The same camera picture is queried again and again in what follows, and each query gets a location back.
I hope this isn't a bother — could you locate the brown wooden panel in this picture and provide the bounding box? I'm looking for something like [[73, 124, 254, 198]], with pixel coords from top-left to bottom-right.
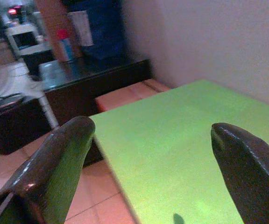
[[34, 0, 83, 62]]

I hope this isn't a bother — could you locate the green table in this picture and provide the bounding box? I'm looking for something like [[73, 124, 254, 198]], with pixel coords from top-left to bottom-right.
[[89, 79, 269, 224]]

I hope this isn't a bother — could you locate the clear plastic container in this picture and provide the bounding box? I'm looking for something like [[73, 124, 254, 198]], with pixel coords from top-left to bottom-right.
[[38, 60, 68, 91]]

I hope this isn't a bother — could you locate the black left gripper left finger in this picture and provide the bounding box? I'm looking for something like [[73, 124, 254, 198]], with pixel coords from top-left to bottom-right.
[[0, 116, 96, 224]]

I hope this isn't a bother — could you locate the white paper sheet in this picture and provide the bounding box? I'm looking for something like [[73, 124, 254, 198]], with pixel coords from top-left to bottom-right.
[[67, 10, 94, 47]]

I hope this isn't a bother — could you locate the cardboard box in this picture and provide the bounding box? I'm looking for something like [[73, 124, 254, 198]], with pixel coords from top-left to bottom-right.
[[94, 78, 172, 113]]

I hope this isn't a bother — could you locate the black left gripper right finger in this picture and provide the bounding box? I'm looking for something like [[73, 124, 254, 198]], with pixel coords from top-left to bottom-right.
[[211, 122, 269, 224]]

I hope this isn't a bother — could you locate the white pole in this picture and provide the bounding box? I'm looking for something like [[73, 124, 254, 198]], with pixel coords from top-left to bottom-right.
[[36, 92, 60, 129]]

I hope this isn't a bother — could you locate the red lit device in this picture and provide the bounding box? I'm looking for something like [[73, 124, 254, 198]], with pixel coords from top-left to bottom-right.
[[7, 5, 25, 17]]

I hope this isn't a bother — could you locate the black low cabinet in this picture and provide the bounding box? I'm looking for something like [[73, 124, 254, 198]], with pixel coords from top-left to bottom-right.
[[38, 57, 153, 166]]

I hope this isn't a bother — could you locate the red capped can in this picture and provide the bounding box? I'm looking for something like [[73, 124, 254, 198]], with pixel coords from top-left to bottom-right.
[[56, 29, 75, 63]]

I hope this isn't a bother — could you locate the white box shelf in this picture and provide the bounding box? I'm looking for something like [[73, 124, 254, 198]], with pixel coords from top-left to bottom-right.
[[5, 24, 53, 58]]

